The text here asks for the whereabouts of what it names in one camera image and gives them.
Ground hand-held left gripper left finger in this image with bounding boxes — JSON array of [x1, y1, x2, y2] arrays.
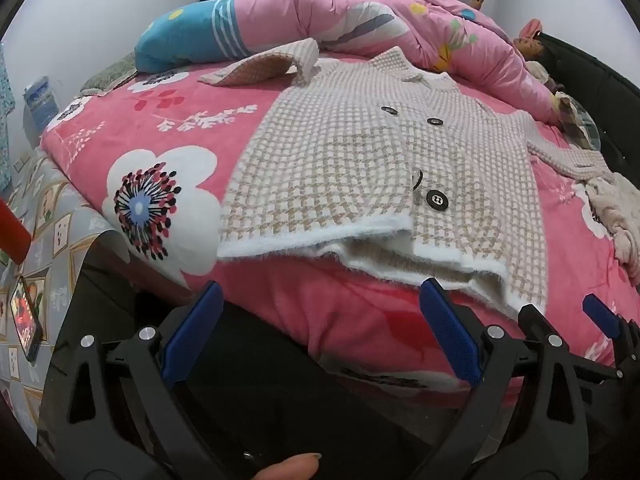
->
[[37, 280, 242, 480]]

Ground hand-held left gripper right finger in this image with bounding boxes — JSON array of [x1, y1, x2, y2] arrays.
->
[[400, 277, 592, 480]]

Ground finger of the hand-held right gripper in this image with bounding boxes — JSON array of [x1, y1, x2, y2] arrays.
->
[[518, 304, 626, 382], [582, 294, 640, 361]]

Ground beige checkered knit sweater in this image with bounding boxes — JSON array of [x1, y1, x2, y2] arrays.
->
[[197, 37, 613, 321]]

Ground person's left hand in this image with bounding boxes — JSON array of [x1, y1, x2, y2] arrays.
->
[[257, 452, 321, 480]]

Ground beige knit cloth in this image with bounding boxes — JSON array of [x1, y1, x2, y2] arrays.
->
[[582, 172, 640, 286]]

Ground person's black pants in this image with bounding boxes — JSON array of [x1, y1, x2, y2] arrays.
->
[[185, 302, 481, 480]]

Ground black smartphone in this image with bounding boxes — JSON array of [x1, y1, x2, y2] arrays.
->
[[10, 275, 43, 363]]

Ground grey patterned floor mat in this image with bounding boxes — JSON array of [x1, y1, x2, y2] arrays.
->
[[0, 150, 121, 456]]

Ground plaid cloth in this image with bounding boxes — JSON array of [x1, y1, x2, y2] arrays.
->
[[552, 92, 601, 151]]

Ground pink floral blanket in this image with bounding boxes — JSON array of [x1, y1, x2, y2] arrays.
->
[[40, 47, 640, 406]]

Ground red object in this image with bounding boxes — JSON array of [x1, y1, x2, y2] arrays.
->
[[0, 195, 33, 266]]

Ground green floral pillow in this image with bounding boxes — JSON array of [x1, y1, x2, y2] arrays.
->
[[80, 52, 138, 96]]

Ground pack of water bottles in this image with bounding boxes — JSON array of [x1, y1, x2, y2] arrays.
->
[[22, 76, 61, 128]]

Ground pink and blue quilt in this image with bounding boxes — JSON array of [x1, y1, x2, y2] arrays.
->
[[135, 0, 563, 126]]

